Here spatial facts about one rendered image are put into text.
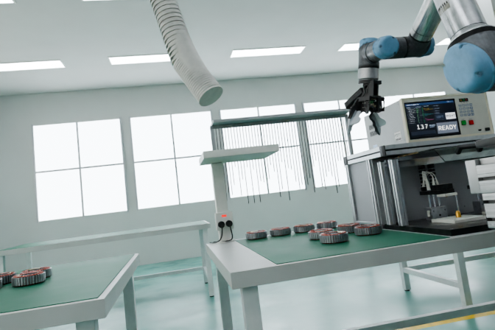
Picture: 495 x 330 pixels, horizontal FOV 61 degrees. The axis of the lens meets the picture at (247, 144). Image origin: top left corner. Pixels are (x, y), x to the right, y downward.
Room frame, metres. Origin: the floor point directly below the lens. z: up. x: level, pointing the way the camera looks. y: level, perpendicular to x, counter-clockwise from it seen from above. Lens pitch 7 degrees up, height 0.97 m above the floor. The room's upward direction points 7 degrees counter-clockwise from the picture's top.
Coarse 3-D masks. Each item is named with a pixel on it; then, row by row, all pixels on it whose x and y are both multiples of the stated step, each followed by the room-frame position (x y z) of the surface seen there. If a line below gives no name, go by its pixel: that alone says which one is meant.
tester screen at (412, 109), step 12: (408, 108) 1.85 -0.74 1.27; (420, 108) 1.86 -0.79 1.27; (432, 108) 1.87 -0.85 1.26; (444, 108) 1.88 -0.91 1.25; (408, 120) 1.85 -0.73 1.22; (420, 120) 1.86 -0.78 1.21; (432, 120) 1.87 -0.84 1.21; (444, 120) 1.88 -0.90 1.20; (456, 120) 1.89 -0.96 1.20; (456, 132) 1.89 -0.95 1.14
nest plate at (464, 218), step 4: (452, 216) 1.81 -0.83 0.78; (464, 216) 1.75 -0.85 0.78; (468, 216) 1.73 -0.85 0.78; (472, 216) 1.71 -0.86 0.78; (476, 216) 1.70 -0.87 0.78; (480, 216) 1.68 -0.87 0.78; (484, 216) 1.67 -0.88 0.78; (432, 220) 1.78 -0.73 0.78; (436, 220) 1.76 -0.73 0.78; (440, 220) 1.73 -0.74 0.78; (444, 220) 1.71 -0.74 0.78; (448, 220) 1.68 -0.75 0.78; (452, 220) 1.66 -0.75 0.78; (456, 220) 1.65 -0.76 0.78; (460, 220) 1.65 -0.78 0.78; (464, 220) 1.65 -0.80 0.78; (468, 220) 1.66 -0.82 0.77; (472, 220) 1.66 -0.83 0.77
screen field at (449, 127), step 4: (440, 124) 1.88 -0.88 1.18; (444, 124) 1.88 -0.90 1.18; (448, 124) 1.88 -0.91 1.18; (452, 124) 1.89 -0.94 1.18; (456, 124) 1.89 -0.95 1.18; (440, 128) 1.88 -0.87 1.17; (444, 128) 1.88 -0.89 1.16; (448, 128) 1.88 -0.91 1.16; (452, 128) 1.89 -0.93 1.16; (456, 128) 1.89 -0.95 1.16; (440, 132) 1.88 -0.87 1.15; (444, 132) 1.88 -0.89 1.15; (448, 132) 1.88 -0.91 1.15; (452, 132) 1.89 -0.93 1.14
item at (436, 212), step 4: (424, 208) 1.89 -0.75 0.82; (428, 208) 1.87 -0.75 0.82; (432, 208) 1.85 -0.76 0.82; (436, 208) 1.85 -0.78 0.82; (440, 208) 1.85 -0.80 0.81; (444, 208) 1.86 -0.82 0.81; (432, 212) 1.85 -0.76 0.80; (436, 212) 1.85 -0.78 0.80; (440, 212) 1.85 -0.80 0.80; (444, 212) 1.86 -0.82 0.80; (432, 216) 1.85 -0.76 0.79; (436, 216) 1.85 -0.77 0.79; (440, 216) 1.85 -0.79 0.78; (444, 216) 1.86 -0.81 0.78
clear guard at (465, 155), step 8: (416, 152) 1.73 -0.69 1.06; (424, 152) 1.76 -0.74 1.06; (432, 152) 1.84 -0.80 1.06; (440, 152) 1.59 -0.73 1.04; (448, 152) 1.60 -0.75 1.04; (464, 152) 1.60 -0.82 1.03; (472, 152) 1.60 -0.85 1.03; (480, 152) 1.60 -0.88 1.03; (488, 152) 1.61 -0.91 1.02; (448, 160) 1.56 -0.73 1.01; (456, 160) 1.57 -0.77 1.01
